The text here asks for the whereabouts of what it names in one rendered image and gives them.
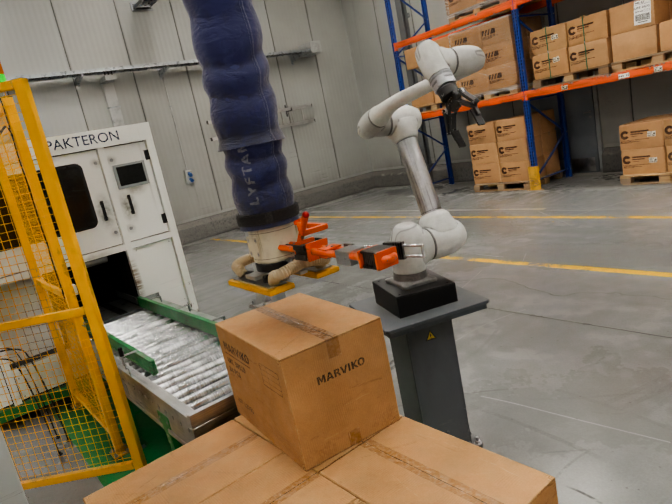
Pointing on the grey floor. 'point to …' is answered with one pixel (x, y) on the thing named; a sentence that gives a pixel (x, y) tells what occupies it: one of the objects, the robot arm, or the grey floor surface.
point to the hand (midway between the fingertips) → (470, 133)
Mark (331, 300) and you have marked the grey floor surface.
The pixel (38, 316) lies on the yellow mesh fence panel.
